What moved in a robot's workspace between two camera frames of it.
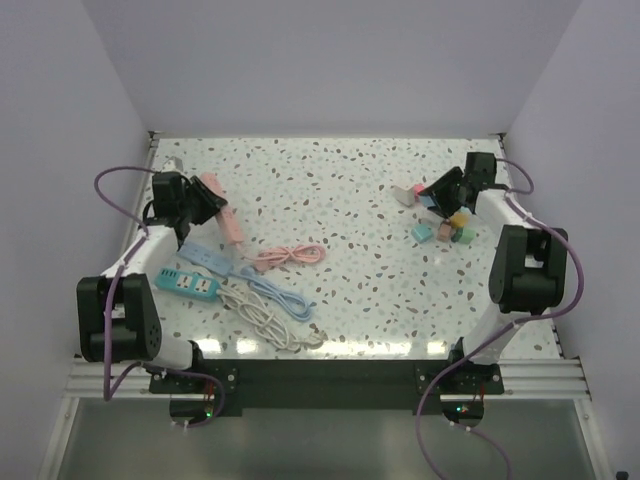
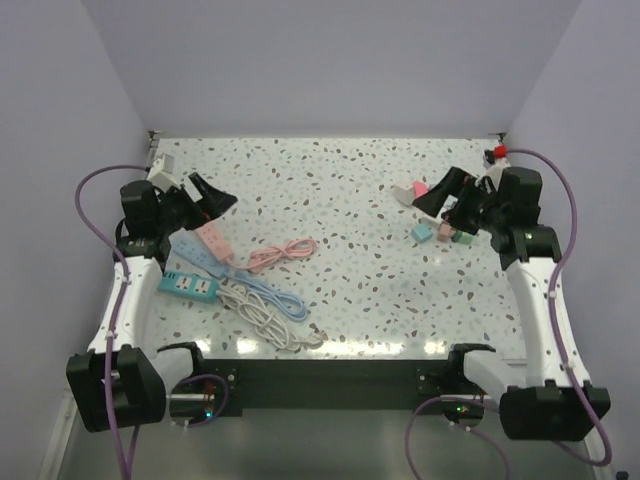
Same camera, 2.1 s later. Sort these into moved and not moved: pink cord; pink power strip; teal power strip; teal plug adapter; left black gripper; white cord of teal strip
Moved: pink cord; pink power strip
Not moved: teal plug adapter; left black gripper; white cord of teal strip; teal power strip
